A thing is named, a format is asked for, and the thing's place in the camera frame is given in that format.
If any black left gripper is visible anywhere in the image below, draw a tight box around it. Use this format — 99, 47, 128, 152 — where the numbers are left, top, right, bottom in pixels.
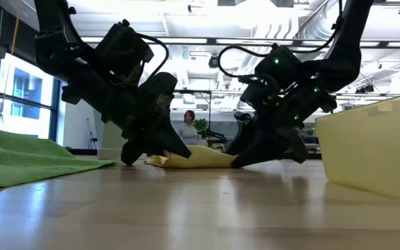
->
60, 69, 192, 167

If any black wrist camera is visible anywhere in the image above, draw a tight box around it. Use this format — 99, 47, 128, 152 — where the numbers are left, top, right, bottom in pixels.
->
238, 75, 280, 107
139, 72, 179, 106

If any large window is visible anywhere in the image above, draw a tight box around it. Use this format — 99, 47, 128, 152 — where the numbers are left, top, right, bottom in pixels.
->
0, 51, 63, 142

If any black background gantry frame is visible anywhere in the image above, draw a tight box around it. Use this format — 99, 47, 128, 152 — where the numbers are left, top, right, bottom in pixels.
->
174, 89, 400, 140

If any thin background stand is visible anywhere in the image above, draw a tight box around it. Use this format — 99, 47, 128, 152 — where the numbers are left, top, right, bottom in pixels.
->
87, 117, 99, 149

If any long ceiling light rail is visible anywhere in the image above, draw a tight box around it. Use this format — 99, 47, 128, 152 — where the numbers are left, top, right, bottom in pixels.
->
81, 37, 400, 49

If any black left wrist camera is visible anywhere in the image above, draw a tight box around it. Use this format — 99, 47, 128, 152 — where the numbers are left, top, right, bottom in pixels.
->
139, 72, 179, 106

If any black background equipment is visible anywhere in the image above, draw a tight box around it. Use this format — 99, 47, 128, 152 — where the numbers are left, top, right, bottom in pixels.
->
206, 130, 229, 144

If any black ceiling camera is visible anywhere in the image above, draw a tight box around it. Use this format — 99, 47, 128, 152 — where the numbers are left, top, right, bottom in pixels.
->
208, 54, 222, 69
355, 84, 375, 94

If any dark green microfiber towel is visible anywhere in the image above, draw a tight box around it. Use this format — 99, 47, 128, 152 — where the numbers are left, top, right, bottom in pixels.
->
0, 123, 119, 188

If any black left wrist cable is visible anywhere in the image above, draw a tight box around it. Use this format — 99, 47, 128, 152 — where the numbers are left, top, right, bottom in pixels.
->
133, 33, 169, 81

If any yellow translucent plastic basket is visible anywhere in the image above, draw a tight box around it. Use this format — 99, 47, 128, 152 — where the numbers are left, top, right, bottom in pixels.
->
315, 90, 400, 204

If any person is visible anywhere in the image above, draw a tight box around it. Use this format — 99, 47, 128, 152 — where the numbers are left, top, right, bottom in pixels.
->
177, 110, 205, 147

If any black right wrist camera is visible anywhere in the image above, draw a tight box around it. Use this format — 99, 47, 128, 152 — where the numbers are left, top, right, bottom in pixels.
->
238, 75, 280, 107

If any yellow microfiber towel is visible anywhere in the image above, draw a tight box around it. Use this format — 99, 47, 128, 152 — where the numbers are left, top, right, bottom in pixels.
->
144, 144, 238, 169

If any background potted plant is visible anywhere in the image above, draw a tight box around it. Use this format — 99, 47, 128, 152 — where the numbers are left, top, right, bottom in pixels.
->
193, 118, 210, 138

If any yellow cable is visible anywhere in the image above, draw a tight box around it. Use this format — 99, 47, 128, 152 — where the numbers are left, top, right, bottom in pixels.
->
0, 0, 22, 130

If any black aluminium table frame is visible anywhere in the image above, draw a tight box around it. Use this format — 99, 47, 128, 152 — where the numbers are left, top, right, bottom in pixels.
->
64, 148, 322, 160

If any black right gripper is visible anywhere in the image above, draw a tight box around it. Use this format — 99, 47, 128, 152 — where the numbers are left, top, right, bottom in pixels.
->
226, 85, 338, 169

